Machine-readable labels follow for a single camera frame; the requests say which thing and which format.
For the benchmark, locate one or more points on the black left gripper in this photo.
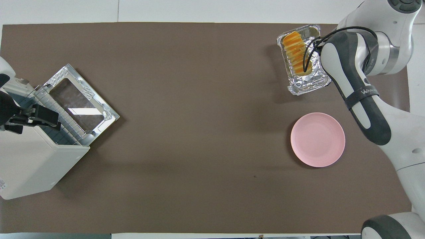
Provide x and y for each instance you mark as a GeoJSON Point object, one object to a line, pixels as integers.
{"type": "Point", "coordinates": [13, 113]}

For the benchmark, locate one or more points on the golden ridged bread loaf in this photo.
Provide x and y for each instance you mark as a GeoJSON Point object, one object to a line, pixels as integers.
{"type": "Point", "coordinates": [294, 49]}

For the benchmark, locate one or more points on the aluminium foil tray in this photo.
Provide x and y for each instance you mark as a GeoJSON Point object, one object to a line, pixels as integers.
{"type": "Point", "coordinates": [308, 83]}

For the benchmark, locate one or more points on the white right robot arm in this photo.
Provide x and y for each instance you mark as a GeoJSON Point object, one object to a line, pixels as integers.
{"type": "Point", "coordinates": [365, 109]}

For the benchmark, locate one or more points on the cream toaster oven body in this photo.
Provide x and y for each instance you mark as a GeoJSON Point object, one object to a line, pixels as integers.
{"type": "Point", "coordinates": [33, 162]}

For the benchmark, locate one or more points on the glass oven door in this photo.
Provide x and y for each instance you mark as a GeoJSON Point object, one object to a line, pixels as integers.
{"type": "Point", "coordinates": [79, 99]}

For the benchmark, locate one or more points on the brown table mat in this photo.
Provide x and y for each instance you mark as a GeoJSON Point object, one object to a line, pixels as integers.
{"type": "Point", "coordinates": [199, 149]}

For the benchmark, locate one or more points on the pink round plate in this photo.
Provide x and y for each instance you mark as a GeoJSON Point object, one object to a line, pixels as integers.
{"type": "Point", "coordinates": [317, 139]}

